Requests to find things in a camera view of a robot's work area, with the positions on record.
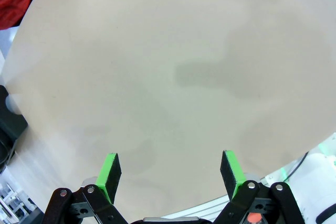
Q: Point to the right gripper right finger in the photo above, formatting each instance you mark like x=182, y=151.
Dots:
x=229, y=174

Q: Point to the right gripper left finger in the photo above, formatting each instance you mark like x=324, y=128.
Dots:
x=111, y=178

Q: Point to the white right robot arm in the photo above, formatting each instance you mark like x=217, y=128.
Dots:
x=315, y=182

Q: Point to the red round button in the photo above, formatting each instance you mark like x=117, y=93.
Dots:
x=253, y=218

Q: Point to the white storage rack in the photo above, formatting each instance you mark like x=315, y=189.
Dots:
x=13, y=200

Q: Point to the dark blue plastic stool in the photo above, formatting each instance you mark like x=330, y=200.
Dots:
x=10, y=124

